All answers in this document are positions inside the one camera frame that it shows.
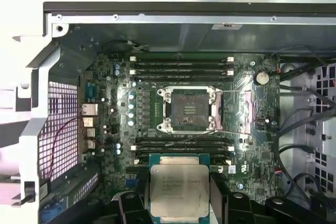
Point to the round coin battery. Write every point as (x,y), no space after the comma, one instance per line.
(262,77)

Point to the RAM slot white latches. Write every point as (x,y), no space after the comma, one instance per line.
(181,72)
(220,160)
(181,146)

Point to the RAM slot black latches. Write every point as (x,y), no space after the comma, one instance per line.
(181,78)
(181,139)
(181,65)
(141,153)

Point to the grey open PC case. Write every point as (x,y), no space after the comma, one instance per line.
(157,35)

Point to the CPU socket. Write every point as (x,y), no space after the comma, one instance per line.
(183,98)

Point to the green motherboard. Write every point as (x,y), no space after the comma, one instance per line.
(249,155)

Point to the metal socket cover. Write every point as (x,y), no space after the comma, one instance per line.
(248,108)

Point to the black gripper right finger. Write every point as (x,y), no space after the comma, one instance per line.
(236,208)

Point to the silver drive cage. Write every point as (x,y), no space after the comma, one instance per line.
(328,129)

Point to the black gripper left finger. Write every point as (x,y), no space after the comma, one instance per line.
(131,208)

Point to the silver CPU chip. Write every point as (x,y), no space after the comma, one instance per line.
(178,190)

